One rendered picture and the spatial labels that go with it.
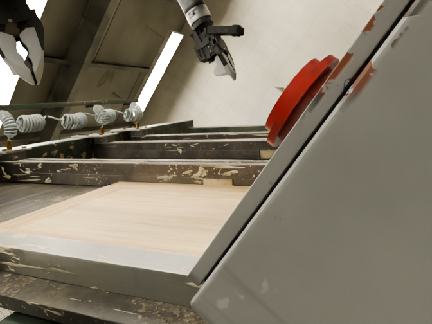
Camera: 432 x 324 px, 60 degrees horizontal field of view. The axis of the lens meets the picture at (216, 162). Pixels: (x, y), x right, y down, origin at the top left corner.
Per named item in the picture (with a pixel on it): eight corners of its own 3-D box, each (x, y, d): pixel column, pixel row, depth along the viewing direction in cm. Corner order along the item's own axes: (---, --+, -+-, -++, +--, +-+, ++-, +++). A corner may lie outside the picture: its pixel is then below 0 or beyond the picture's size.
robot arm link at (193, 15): (210, 7, 122) (198, 1, 115) (216, 19, 122) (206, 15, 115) (192, 20, 126) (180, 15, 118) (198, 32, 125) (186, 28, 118)
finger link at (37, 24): (52, 52, 63) (31, 4, 63) (53, 47, 62) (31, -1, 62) (22, 58, 61) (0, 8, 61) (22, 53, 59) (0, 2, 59)
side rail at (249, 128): (364, 141, 207) (364, 121, 205) (189, 144, 253) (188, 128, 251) (365, 139, 214) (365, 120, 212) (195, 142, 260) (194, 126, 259)
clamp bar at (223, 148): (345, 161, 122) (344, 86, 118) (73, 159, 172) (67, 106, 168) (348, 155, 131) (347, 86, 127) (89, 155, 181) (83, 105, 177)
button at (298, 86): (369, 79, 11) (312, 42, 12) (292, 179, 13) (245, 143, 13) (374, 81, 15) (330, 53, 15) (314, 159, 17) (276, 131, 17)
